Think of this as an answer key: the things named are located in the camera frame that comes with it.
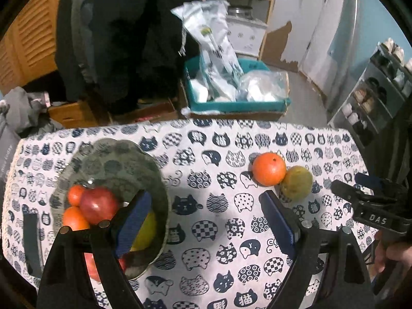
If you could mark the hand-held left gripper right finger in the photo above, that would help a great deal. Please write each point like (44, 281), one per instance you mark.
(278, 219)

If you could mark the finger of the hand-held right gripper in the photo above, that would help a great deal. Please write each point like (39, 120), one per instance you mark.
(367, 180)
(344, 191)

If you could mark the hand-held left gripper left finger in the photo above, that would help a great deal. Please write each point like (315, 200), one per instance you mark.
(135, 225)

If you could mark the yellow fruit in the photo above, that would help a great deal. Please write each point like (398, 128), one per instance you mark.
(146, 235)

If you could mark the green brown pear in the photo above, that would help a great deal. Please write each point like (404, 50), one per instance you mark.
(297, 182)

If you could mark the red apple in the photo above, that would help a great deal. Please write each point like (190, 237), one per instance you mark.
(91, 268)
(98, 204)

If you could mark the large orange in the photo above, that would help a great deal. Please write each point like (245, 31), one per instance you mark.
(74, 219)
(268, 169)

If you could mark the clear glass plate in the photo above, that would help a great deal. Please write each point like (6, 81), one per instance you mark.
(109, 164)

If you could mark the small tangerine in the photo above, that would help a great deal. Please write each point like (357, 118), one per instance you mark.
(74, 195)

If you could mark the person's right hand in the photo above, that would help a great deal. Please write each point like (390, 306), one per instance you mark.
(386, 254)

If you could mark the cat print tablecloth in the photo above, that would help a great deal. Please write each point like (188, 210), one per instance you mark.
(209, 173)

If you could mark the shoe rack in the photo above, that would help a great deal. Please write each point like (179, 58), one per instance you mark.
(370, 93)

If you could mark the black smartphone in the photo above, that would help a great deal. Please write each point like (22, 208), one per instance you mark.
(32, 247)

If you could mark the teal storage box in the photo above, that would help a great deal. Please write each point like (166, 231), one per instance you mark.
(238, 106)

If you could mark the wooden box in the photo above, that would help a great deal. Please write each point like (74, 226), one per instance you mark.
(77, 114)

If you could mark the clear plastic bag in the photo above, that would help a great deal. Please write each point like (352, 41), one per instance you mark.
(260, 87)

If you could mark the small pink packet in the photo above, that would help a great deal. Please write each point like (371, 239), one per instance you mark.
(43, 98)

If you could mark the grey jacket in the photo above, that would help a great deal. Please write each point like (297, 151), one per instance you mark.
(19, 103)

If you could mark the white patterned box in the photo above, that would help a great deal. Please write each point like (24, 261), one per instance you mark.
(247, 35)

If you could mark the dark hanging coats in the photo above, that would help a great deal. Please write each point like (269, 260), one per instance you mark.
(128, 38)

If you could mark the white plastic package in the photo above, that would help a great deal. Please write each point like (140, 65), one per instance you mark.
(212, 38)

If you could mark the wooden shelf rack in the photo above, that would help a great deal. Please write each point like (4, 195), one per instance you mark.
(272, 13)

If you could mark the wooden louvered cabinet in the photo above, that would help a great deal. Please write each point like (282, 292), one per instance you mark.
(29, 38)

